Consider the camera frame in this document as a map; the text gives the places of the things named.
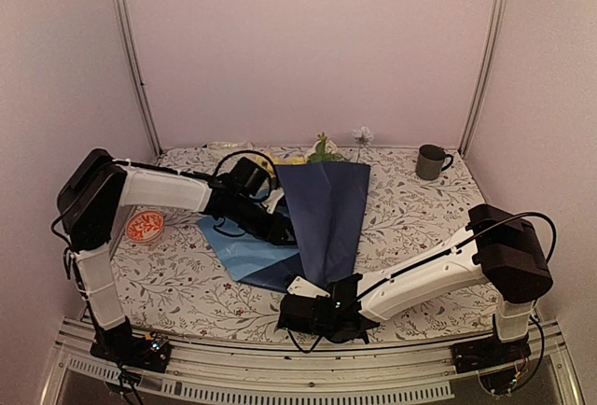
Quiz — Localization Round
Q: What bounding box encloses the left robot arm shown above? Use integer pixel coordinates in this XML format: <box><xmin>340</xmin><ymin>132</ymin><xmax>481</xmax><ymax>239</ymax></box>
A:
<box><xmin>50</xmin><ymin>148</ymin><xmax>297</xmax><ymax>362</ymax></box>

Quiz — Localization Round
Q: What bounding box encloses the front aluminium rail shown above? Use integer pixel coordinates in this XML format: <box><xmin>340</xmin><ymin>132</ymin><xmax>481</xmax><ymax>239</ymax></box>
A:
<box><xmin>40</xmin><ymin>319</ymin><xmax>589</xmax><ymax>404</ymax></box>

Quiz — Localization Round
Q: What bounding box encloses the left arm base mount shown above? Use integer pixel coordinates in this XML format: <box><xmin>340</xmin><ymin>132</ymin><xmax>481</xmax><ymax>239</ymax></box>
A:
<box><xmin>90</xmin><ymin>334</ymin><xmax>172</xmax><ymax>373</ymax></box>

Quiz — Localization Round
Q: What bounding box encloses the left aluminium frame post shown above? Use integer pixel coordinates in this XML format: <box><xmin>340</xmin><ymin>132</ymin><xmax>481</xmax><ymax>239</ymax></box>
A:
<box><xmin>113</xmin><ymin>0</ymin><xmax>163</xmax><ymax>157</ymax></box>

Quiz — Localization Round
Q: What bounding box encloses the red patterned small dish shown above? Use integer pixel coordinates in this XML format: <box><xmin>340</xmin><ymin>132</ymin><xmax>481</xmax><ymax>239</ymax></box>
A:
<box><xmin>125</xmin><ymin>210</ymin><xmax>164</xmax><ymax>244</ymax></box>

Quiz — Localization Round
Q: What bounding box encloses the right aluminium frame post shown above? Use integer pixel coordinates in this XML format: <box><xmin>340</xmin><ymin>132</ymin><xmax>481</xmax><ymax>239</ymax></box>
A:
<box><xmin>458</xmin><ymin>0</ymin><xmax>507</xmax><ymax>159</ymax></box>

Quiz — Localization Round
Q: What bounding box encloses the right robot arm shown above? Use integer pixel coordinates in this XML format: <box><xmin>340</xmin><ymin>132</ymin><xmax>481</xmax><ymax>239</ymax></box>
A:
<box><xmin>277</xmin><ymin>203</ymin><xmax>554</xmax><ymax>364</ymax></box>

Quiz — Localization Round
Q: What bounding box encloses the white fake flower stem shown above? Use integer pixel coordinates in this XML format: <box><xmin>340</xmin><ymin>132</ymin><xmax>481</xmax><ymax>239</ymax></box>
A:
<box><xmin>305</xmin><ymin>132</ymin><xmax>343</xmax><ymax>163</ymax></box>

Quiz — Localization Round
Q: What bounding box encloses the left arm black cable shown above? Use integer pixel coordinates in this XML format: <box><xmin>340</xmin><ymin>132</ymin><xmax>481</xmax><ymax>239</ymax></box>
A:
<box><xmin>215</xmin><ymin>149</ymin><xmax>281</xmax><ymax>191</ymax></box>

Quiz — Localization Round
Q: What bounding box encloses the aluminium frame post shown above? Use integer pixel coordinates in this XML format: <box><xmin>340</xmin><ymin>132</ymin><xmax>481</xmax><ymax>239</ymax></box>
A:
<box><xmin>113</xmin><ymin>0</ymin><xmax>163</xmax><ymax>157</ymax></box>
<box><xmin>458</xmin><ymin>0</ymin><xmax>507</xmax><ymax>159</ymax></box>

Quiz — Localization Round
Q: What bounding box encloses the floral patterned tablecloth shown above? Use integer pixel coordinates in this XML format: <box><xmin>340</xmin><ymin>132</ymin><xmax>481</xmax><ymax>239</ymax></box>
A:
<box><xmin>95</xmin><ymin>145</ymin><xmax>533</xmax><ymax>346</ymax></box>

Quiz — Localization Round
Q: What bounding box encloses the dark grey metal mug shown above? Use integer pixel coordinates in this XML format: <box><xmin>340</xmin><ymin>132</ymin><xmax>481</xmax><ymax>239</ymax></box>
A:
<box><xmin>415</xmin><ymin>144</ymin><xmax>454</xmax><ymax>181</ymax></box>

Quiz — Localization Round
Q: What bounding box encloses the yellow fake flower stem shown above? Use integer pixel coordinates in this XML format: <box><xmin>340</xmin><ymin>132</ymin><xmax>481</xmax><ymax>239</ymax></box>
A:
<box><xmin>254</xmin><ymin>153</ymin><xmax>307</xmax><ymax>169</ymax></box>

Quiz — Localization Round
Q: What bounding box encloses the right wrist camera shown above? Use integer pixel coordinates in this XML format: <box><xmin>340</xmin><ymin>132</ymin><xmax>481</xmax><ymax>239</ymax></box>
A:
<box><xmin>285</xmin><ymin>273</ymin><xmax>330</xmax><ymax>299</ymax></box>

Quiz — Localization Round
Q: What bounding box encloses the clear plastic wrap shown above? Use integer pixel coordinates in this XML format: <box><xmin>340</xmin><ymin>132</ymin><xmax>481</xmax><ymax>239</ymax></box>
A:
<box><xmin>206</xmin><ymin>141</ymin><xmax>254</xmax><ymax>154</ymax></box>

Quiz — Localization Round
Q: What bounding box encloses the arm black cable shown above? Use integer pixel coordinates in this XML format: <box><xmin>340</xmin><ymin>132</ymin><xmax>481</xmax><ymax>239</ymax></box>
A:
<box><xmin>215</xmin><ymin>149</ymin><xmax>281</xmax><ymax>191</ymax></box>
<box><xmin>286</xmin><ymin>211</ymin><xmax>559</xmax><ymax>355</ymax></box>

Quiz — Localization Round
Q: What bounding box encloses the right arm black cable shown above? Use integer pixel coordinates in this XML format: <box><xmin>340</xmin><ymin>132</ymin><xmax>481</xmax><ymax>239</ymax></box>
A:
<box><xmin>286</xmin><ymin>211</ymin><xmax>559</xmax><ymax>355</ymax></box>

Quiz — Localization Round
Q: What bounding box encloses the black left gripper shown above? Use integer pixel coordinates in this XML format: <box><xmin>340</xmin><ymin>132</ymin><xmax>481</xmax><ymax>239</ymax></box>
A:
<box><xmin>230</xmin><ymin>194</ymin><xmax>300</xmax><ymax>245</ymax></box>

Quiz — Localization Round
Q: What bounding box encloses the pale blue fake flower stem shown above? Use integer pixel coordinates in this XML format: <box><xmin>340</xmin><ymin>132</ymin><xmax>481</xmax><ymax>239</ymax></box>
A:
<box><xmin>353</xmin><ymin>126</ymin><xmax>374</xmax><ymax>162</ymax></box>

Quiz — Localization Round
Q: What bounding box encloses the blue wrapping paper sheet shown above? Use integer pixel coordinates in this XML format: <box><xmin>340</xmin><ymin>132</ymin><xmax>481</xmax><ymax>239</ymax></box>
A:
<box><xmin>197</xmin><ymin>161</ymin><xmax>371</xmax><ymax>292</ymax></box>

